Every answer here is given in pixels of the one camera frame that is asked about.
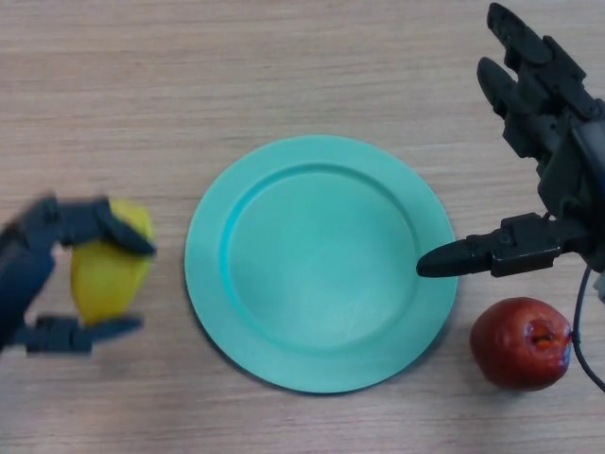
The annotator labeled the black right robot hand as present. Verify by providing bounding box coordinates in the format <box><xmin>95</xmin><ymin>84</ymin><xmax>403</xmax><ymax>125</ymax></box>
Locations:
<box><xmin>415</xmin><ymin>2</ymin><xmax>605</xmax><ymax>280</ymax></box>

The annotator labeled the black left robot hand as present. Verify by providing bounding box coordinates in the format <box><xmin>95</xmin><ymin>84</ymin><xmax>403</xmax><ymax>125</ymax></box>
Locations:
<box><xmin>0</xmin><ymin>193</ymin><xmax>158</xmax><ymax>357</ymax></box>

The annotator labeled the yellow starfruit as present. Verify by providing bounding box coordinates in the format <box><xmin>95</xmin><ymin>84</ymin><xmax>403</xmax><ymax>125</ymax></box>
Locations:
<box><xmin>70</xmin><ymin>198</ymin><xmax>155</xmax><ymax>326</ymax></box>

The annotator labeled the green round plate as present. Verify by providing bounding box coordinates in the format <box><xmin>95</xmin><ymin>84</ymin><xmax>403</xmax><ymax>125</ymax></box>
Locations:
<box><xmin>183</xmin><ymin>135</ymin><xmax>458</xmax><ymax>394</ymax></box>

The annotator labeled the red apple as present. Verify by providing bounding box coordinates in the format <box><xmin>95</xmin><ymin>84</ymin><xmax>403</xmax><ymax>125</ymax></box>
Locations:
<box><xmin>469</xmin><ymin>296</ymin><xmax>573</xmax><ymax>392</ymax></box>

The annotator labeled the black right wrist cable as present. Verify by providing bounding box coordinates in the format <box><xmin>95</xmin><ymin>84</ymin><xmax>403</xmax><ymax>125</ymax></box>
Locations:
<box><xmin>571</xmin><ymin>263</ymin><xmax>605</xmax><ymax>392</ymax></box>

